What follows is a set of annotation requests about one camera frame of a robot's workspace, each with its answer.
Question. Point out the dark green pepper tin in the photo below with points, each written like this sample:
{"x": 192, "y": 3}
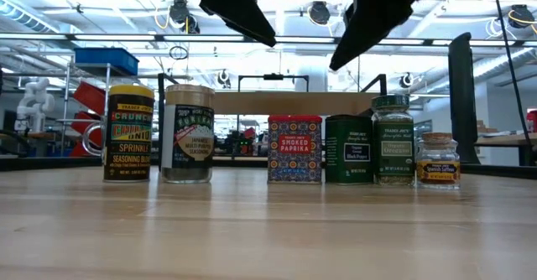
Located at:
{"x": 349, "y": 150}

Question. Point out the red plastic bin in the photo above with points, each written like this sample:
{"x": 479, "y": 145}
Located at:
{"x": 77, "y": 126}
{"x": 90, "y": 95}

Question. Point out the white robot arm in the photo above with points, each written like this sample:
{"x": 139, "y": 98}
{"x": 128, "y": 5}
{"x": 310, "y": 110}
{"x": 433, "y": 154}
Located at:
{"x": 35, "y": 100}

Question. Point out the cardboard boxes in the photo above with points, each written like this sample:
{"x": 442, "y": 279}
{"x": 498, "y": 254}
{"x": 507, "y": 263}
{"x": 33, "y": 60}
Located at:
{"x": 484, "y": 128}

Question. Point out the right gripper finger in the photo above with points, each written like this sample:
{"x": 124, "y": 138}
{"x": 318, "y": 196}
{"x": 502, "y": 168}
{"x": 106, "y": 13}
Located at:
{"x": 377, "y": 11}

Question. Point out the black aluminium table frame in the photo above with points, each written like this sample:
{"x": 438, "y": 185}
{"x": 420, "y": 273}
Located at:
{"x": 50, "y": 163}

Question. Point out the red smoked paprika tin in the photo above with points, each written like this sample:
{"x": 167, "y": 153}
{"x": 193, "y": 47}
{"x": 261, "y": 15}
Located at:
{"x": 294, "y": 146}

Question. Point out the black gantry frame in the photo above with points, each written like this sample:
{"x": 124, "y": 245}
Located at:
{"x": 272, "y": 76}

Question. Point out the blue plastic bin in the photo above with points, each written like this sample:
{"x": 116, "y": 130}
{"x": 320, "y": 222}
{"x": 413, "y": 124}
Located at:
{"x": 107, "y": 61}

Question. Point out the wooden shelf black metal legs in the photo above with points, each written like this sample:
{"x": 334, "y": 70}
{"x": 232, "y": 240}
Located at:
{"x": 293, "y": 102}

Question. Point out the tan-lid furikake jar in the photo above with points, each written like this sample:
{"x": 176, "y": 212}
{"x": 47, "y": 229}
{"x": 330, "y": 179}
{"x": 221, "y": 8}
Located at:
{"x": 188, "y": 141}

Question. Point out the small cork-lid saffron jar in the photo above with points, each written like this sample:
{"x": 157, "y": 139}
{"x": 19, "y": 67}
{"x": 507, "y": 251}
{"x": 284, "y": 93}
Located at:
{"x": 438, "y": 171}

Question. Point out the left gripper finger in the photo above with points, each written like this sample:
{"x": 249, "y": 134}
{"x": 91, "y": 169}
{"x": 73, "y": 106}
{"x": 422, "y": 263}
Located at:
{"x": 230, "y": 3}

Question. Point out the tall black upright post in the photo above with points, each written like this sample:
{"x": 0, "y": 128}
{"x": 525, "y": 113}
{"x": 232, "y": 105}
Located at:
{"x": 461, "y": 104}

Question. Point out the wooden side desk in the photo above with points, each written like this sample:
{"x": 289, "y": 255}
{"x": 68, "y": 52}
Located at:
{"x": 503, "y": 139}

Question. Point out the red box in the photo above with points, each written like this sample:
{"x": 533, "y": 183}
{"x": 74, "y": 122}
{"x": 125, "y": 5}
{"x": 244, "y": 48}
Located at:
{"x": 532, "y": 120}

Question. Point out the green-lid oregano glass jar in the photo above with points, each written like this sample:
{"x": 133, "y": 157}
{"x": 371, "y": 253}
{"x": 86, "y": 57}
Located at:
{"x": 393, "y": 146}

